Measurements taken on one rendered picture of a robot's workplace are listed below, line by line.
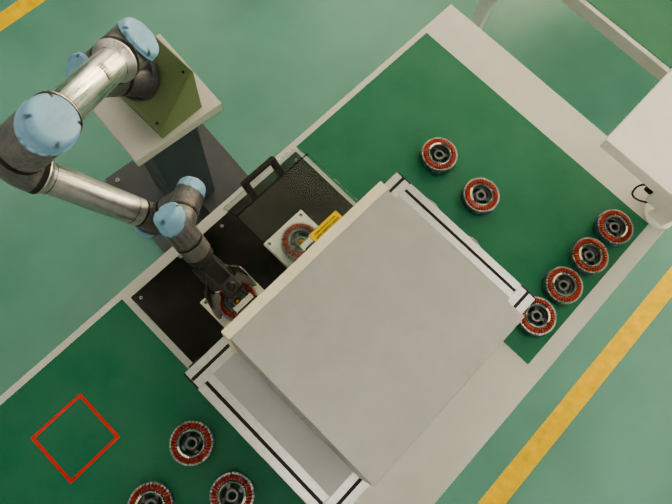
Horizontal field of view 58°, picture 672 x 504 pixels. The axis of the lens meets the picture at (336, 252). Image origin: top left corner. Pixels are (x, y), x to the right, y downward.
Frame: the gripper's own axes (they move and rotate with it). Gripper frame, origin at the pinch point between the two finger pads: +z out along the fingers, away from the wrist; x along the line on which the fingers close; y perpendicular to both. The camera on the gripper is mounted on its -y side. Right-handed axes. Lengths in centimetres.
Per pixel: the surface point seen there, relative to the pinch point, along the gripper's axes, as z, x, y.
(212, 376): -17.1, 17.9, -30.2
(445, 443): 44, -13, -51
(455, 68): -1, -104, 10
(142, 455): 10.4, 44.9, -6.0
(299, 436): -4.1, 13.6, -47.9
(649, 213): 43, -109, -52
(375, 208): -33, -28, -43
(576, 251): 36, -81, -46
